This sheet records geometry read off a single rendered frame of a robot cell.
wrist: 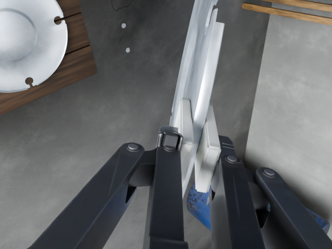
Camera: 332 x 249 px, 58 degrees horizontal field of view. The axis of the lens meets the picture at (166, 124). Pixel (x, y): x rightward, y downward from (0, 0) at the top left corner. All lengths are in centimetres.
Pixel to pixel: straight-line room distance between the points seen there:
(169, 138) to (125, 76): 135
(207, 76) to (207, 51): 2
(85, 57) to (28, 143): 60
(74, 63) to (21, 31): 17
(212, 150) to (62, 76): 80
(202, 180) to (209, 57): 7
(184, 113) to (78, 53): 76
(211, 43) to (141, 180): 9
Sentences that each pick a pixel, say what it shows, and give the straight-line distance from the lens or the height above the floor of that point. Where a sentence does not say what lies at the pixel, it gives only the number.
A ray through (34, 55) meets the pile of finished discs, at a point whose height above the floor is 35.
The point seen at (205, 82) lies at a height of 104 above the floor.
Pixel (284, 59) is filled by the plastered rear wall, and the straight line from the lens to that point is 228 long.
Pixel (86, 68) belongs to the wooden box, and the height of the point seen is 35.
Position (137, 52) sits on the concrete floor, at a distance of 150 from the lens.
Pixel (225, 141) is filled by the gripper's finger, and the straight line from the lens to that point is 19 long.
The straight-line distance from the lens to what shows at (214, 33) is 19.
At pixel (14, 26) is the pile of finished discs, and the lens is 84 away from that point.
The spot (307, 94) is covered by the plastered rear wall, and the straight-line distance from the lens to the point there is 227.
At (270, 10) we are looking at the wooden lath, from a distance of 191.
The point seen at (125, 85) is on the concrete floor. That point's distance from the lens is 152.
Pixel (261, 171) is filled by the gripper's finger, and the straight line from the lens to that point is 16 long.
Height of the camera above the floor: 115
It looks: 39 degrees down
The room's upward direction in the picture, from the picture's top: 124 degrees clockwise
